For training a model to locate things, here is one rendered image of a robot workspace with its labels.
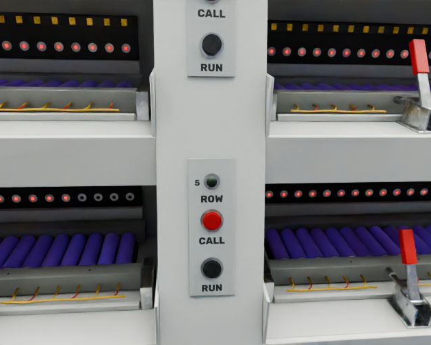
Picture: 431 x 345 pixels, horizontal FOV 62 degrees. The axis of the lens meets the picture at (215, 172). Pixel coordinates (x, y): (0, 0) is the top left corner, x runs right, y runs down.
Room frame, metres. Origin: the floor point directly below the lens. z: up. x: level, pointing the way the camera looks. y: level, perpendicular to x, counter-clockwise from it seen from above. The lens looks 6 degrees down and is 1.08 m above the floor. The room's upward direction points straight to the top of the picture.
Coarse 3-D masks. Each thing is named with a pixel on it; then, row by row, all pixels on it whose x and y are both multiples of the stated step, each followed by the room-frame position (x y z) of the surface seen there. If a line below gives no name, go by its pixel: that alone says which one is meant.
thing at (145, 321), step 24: (0, 216) 0.46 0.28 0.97; (24, 216) 0.46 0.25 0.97; (48, 216) 0.46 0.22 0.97; (72, 216) 0.47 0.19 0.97; (96, 216) 0.47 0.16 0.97; (120, 216) 0.47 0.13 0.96; (144, 264) 0.38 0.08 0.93; (144, 288) 0.34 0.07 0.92; (96, 312) 0.35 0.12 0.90; (120, 312) 0.35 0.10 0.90; (144, 312) 0.35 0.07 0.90; (0, 336) 0.31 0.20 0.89; (24, 336) 0.32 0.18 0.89; (48, 336) 0.32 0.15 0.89; (72, 336) 0.32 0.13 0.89; (96, 336) 0.32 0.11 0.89; (120, 336) 0.32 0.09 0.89; (144, 336) 0.32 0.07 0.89
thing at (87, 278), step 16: (0, 272) 0.36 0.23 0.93; (16, 272) 0.37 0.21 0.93; (32, 272) 0.37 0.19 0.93; (48, 272) 0.37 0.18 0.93; (64, 272) 0.37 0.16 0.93; (80, 272) 0.37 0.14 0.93; (96, 272) 0.37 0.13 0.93; (112, 272) 0.37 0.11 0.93; (128, 272) 0.37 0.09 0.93; (0, 288) 0.36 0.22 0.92; (16, 288) 0.36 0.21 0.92; (32, 288) 0.36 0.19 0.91; (48, 288) 0.36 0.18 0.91; (64, 288) 0.37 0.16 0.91; (80, 288) 0.37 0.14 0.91; (96, 288) 0.37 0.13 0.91; (112, 288) 0.37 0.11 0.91; (128, 288) 0.37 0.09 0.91
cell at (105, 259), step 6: (108, 234) 0.45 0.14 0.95; (114, 234) 0.45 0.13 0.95; (108, 240) 0.43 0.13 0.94; (114, 240) 0.44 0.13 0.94; (108, 246) 0.42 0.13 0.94; (114, 246) 0.43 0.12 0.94; (102, 252) 0.41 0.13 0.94; (108, 252) 0.41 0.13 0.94; (114, 252) 0.42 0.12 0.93; (102, 258) 0.40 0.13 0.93; (108, 258) 0.40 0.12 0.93; (114, 258) 0.41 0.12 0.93
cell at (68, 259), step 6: (78, 234) 0.44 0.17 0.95; (72, 240) 0.43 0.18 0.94; (78, 240) 0.43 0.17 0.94; (84, 240) 0.44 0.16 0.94; (72, 246) 0.42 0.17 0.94; (78, 246) 0.42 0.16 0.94; (84, 246) 0.44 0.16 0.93; (66, 252) 0.41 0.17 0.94; (72, 252) 0.41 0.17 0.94; (78, 252) 0.41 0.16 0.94; (66, 258) 0.40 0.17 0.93; (72, 258) 0.40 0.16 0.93; (78, 258) 0.41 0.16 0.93; (60, 264) 0.39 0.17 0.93; (66, 264) 0.39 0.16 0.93; (72, 264) 0.39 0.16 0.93
